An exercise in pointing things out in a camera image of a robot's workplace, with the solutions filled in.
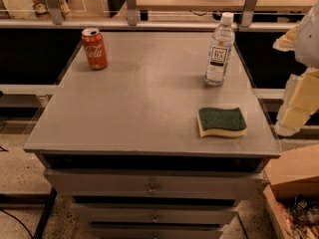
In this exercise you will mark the cardboard box with snacks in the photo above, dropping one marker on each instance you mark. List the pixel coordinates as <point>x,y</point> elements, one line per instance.
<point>295,172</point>

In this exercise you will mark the green yellow sponge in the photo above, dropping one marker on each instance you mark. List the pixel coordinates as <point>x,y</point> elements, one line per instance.
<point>221,122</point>

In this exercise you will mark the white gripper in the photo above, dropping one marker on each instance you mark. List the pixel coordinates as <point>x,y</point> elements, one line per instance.
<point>309,39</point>

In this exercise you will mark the grey drawer cabinet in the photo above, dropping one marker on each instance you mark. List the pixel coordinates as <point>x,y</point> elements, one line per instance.
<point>106,136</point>

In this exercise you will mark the metal railing with posts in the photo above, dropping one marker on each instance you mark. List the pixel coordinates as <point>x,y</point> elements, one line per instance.
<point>184,15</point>

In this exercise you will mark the round top drawer knob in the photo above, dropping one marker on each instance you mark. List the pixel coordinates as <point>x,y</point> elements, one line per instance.
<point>152,190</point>

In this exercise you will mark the clear plastic water bottle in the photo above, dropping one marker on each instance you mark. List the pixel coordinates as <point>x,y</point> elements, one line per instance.
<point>221,44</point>

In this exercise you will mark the red coke can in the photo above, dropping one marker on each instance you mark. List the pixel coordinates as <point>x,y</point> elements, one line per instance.
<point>94,48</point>

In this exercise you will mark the middle drawer knob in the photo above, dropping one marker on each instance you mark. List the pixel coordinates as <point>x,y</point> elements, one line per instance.
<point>155,219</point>

